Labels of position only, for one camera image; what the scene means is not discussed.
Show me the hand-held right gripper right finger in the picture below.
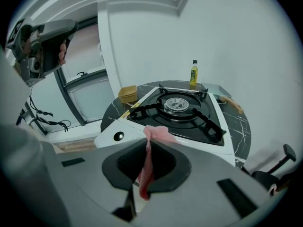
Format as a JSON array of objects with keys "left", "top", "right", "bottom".
[{"left": 136, "top": 138, "right": 273, "bottom": 227}]

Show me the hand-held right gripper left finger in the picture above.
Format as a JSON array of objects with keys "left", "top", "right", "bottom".
[{"left": 40, "top": 136, "right": 152, "bottom": 223}]

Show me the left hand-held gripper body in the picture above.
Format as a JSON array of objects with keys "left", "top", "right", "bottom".
[{"left": 6, "top": 17, "right": 79, "bottom": 87}]

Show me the pink cloth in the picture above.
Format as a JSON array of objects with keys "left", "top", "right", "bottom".
[{"left": 138, "top": 124, "right": 180, "bottom": 201}]

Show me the white black portable stove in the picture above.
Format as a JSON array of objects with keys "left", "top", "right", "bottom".
[{"left": 94, "top": 82, "right": 236, "bottom": 168}]

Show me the person's left hand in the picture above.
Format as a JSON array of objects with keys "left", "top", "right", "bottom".
[{"left": 58, "top": 38, "right": 69, "bottom": 66}]

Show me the dark framed glass door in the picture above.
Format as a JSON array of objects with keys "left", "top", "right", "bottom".
[{"left": 53, "top": 17, "right": 116, "bottom": 127}]

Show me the black office chair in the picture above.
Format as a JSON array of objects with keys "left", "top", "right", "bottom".
[{"left": 241, "top": 143, "right": 297, "bottom": 196}]

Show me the tan plastic container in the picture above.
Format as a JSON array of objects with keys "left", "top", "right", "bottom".
[{"left": 118, "top": 85, "right": 139, "bottom": 104}]

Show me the grey tray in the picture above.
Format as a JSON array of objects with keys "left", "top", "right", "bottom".
[{"left": 201, "top": 82, "right": 233, "bottom": 99}]

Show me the yellow oil bottle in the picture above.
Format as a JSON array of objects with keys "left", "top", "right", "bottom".
[{"left": 189, "top": 60, "right": 199, "bottom": 87}]

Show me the black cable bundle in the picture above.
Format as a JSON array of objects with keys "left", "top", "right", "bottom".
[{"left": 28, "top": 95, "right": 72, "bottom": 132}]

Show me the wooden handled brush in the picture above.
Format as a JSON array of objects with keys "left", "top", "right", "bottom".
[{"left": 219, "top": 95, "right": 244, "bottom": 114}]

